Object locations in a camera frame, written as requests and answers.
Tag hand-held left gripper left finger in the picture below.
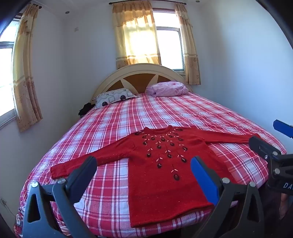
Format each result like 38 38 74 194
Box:
22 156 99 238

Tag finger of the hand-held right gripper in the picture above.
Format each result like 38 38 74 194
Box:
249 136 282 161
273 119 293 138

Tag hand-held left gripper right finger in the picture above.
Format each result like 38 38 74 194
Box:
190 156 266 238

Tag red embroidered sweater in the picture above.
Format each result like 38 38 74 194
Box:
50 125 261 228

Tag red plaid bed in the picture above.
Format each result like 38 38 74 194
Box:
14 92 288 238

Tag grey patterned pillow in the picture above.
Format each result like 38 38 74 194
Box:
95 88 138 109

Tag pink pillow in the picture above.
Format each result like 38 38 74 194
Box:
146 81 189 97

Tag long beige side curtain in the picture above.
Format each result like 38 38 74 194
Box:
12 3 43 133

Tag cream wooden headboard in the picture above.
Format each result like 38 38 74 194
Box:
92 63 193 104

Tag side window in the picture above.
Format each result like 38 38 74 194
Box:
0 19 21 127

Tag narrow beige curtain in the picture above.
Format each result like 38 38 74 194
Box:
174 3 201 85

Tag window behind headboard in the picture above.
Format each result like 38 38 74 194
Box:
152 10 186 74

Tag wide beige curtain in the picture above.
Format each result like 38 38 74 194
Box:
112 1 162 70

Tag black curtain rod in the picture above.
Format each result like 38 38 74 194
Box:
109 0 186 5

